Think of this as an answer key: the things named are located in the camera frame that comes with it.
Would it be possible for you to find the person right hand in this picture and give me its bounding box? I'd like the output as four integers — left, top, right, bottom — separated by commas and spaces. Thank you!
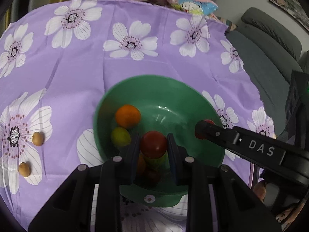
253, 180, 306, 227

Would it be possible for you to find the tan longan fruit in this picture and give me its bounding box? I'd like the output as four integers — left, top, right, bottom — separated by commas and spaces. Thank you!
32, 132, 45, 147
18, 162, 30, 177

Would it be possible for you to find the grey sofa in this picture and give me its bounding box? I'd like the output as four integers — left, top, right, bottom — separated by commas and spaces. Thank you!
226, 7, 302, 136

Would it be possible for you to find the large orange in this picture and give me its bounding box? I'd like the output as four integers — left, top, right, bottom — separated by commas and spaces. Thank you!
115, 105, 141, 129

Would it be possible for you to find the black tracking camera box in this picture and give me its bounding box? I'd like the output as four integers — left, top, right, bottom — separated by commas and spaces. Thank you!
285, 71, 308, 139

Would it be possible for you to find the cartoon print pillow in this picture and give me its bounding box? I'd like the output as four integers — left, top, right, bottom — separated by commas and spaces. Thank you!
171, 0, 218, 16

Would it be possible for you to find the red cherry tomato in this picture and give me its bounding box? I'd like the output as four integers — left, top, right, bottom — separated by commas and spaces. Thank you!
194, 119, 215, 140
140, 131, 167, 159

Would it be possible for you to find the framed wall painting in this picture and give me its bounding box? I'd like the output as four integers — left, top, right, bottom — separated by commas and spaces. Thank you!
269, 0, 308, 32

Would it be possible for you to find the purple floral tablecloth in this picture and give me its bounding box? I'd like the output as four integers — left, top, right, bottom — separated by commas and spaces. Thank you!
1, 0, 275, 229

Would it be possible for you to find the small orange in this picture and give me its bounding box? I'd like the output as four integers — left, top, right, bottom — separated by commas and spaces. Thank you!
137, 153, 146, 173

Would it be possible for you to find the yellow green lime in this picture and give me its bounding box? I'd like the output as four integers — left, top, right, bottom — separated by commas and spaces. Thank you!
110, 127, 132, 148

